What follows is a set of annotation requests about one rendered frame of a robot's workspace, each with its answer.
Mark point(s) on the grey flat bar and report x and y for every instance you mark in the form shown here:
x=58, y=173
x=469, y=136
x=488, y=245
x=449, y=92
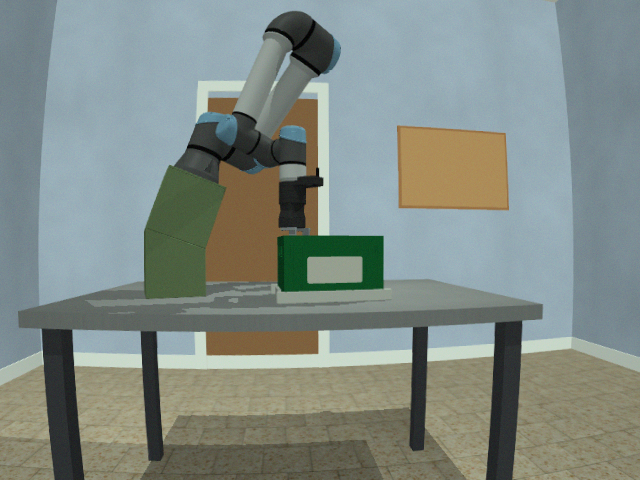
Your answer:
x=330, y=296

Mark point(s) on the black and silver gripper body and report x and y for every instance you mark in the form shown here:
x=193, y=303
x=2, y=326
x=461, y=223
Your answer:
x=292, y=194

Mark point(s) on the green bottle crate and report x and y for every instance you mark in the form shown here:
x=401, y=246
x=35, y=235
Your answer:
x=328, y=263

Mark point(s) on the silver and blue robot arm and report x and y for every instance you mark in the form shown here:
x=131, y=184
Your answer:
x=317, y=52

